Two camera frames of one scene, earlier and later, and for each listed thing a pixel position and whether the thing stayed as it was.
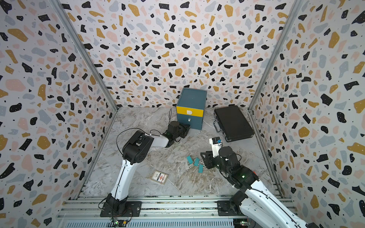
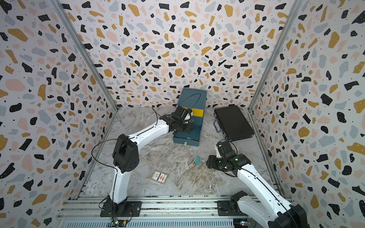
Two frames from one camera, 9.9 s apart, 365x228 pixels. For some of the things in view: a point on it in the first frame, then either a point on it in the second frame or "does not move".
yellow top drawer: [189, 111] does not move
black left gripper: [184, 128] -> [189, 127]
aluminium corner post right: [295, 6] does not move
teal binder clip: [196, 161] does not move
